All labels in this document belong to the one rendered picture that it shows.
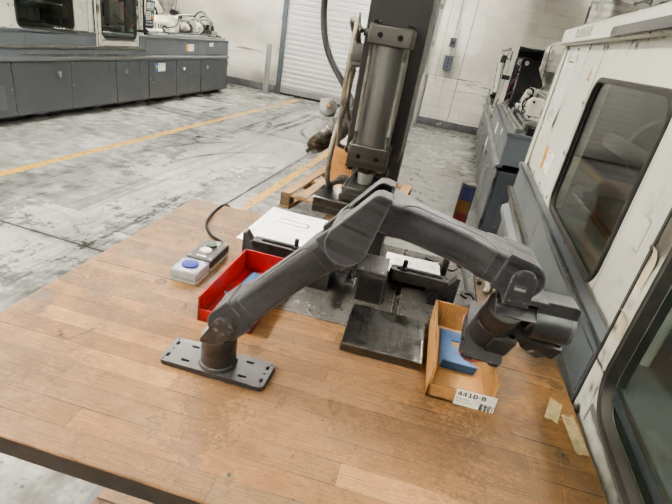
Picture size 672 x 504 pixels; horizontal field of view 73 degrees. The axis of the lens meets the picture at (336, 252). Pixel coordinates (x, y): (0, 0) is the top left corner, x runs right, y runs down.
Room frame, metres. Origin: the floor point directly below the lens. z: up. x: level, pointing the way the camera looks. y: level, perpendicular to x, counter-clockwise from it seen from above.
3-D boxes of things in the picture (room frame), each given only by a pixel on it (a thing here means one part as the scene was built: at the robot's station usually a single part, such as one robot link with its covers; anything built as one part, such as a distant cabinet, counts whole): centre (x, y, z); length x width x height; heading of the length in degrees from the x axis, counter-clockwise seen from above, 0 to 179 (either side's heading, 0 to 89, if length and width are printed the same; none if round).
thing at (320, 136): (1.32, 0.05, 1.25); 0.19 x 0.07 x 0.19; 82
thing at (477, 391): (0.78, -0.29, 0.93); 0.25 x 0.13 x 0.08; 172
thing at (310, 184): (4.27, -0.05, 0.07); 1.20 x 1.00 x 0.14; 166
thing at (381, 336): (0.83, -0.14, 0.91); 0.17 x 0.16 x 0.02; 82
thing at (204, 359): (0.65, 0.18, 0.94); 0.20 x 0.07 x 0.08; 82
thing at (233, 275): (0.89, 0.18, 0.93); 0.25 x 0.12 x 0.06; 172
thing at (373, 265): (1.02, -0.04, 0.98); 0.20 x 0.10 x 0.01; 82
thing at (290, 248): (1.05, 0.14, 0.95); 0.15 x 0.03 x 0.10; 82
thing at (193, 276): (0.94, 0.34, 0.90); 0.07 x 0.07 x 0.06; 82
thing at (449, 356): (0.81, -0.30, 0.92); 0.15 x 0.07 x 0.03; 171
